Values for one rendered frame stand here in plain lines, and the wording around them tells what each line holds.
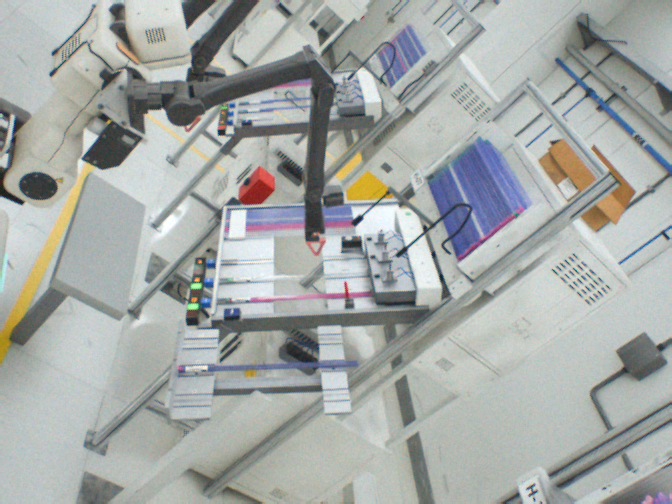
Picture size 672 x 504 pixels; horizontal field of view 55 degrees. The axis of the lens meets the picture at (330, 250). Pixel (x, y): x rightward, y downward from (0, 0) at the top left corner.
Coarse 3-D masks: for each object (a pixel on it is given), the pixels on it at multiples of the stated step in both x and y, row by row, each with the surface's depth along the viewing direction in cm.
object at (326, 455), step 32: (288, 288) 281; (224, 352) 265; (256, 352) 244; (352, 352) 286; (256, 416) 237; (288, 416) 238; (320, 416) 239; (352, 416) 252; (384, 416) 269; (224, 448) 246; (288, 448) 249; (320, 448) 250; (352, 448) 252; (384, 448) 253; (256, 480) 259; (288, 480) 261; (320, 480) 262
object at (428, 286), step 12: (396, 216) 248; (408, 216) 245; (396, 228) 248; (408, 228) 239; (420, 228) 239; (408, 240) 232; (420, 240) 232; (408, 252) 226; (420, 252) 226; (420, 264) 221; (432, 264) 221; (420, 276) 215; (432, 276) 215; (420, 288) 210; (432, 288) 210; (420, 300) 213; (432, 300) 213
